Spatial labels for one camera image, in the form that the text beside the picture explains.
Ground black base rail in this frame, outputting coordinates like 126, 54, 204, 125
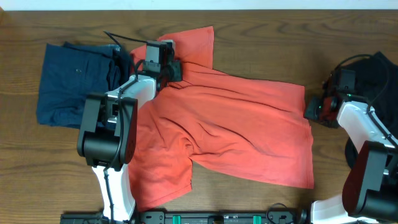
60, 203, 310, 224

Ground red t-shirt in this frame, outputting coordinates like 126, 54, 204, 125
128, 27, 314, 212

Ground black garment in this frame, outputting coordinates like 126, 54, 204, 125
345, 52, 397, 137

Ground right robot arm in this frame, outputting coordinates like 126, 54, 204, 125
305, 88, 397, 223

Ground folded navy blue pants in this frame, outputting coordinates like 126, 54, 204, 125
36, 42, 131, 129

